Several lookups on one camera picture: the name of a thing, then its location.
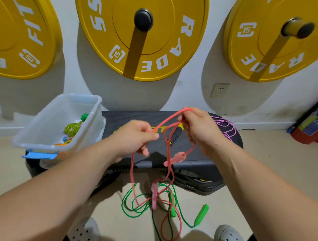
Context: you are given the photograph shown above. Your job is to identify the purple rope with foam handles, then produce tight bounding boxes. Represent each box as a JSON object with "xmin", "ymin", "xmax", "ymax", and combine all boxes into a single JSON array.
[{"xmin": 166, "ymin": 116, "xmax": 237, "ymax": 146}]

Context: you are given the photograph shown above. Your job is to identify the black aerobic step platform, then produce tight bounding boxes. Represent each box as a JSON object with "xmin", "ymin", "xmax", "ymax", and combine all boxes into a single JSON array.
[{"xmin": 26, "ymin": 111, "xmax": 244, "ymax": 196}]

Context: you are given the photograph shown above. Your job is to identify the red fire extinguisher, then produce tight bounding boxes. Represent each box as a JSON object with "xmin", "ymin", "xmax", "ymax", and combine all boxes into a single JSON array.
[{"xmin": 287, "ymin": 102, "xmax": 318, "ymax": 145}]

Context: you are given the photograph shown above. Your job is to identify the blue plastic piece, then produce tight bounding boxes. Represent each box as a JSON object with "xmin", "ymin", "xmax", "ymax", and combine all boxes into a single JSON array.
[{"xmin": 21, "ymin": 151, "xmax": 58, "ymax": 161}]

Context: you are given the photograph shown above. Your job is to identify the white wall socket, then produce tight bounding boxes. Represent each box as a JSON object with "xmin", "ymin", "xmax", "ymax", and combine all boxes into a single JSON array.
[{"xmin": 210, "ymin": 83, "xmax": 231, "ymax": 98}]

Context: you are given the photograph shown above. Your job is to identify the ropes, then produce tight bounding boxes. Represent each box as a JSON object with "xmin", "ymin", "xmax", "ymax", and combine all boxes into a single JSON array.
[{"xmin": 64, "ymin": 121, "xmax": 83, "ymax": 138}]

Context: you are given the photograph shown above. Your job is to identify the person's left forearm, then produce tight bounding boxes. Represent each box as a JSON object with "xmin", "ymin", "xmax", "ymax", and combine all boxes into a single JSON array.
[{"xmin": 0, "ymin": 136, "xmax": 120, "ymax": 241}]

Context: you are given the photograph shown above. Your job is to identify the person's left hand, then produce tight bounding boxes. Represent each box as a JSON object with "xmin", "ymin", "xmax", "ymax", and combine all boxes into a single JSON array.
[{"xmin": 107, "ymin": 120, "xmax": 161, "ymax": 161}]

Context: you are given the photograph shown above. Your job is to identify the person's left grey shoe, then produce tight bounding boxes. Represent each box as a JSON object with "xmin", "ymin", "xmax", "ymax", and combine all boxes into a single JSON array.
[{"xmin": 67, "ymin": 217, "xmax": 100, "ymax": 241}]

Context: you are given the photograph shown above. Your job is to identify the person's right forearm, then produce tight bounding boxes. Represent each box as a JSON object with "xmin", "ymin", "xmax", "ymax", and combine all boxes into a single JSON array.
[{"xmin": 214, "ymin": 143, "xmax": 318, "ymax": 241}]

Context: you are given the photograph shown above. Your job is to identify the clear plastic storage bin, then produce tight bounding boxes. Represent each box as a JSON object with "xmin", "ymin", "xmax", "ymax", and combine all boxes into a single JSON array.
[{"xmin": 12, "ymin": 93, "xmax": 103, "ymax": 153}]

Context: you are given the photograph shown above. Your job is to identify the dark green jump rope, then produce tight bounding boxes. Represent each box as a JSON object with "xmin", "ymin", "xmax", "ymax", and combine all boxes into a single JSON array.
[{"xmin": 122, "ymin": 181, "xmax": 210, "ymax": 241}]

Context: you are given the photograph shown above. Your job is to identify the person's right hand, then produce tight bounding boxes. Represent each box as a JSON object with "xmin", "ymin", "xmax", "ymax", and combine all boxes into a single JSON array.
[{"xmin": 180, "ymin": 108, "xmax": 229, "ymax": 158}]

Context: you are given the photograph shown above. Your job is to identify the black plate peg cap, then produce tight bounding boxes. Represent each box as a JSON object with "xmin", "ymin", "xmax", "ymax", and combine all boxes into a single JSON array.
[{"xmin": 133, "ymin": 8, "xmax": 154, "ymax": 32}]

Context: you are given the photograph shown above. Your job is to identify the large yellow weight plate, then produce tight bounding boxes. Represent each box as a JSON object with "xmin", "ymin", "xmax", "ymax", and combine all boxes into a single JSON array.
[{"xmin": 76, "ymin": 0, "xmax": 210, "ymax": 81}]

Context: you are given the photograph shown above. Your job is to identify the translucent plastic lid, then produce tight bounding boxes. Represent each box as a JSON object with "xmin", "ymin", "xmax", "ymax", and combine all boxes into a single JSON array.
[{"xmin": 40, "ymin": 117, "xmax": 107, "ymax": 169}]

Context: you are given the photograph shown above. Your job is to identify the pink handled jump rope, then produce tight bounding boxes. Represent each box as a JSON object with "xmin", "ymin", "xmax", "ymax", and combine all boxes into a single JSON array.
[{"xmin": 129, "ymin": 107, "xmax": 197, "ymax": 241}]

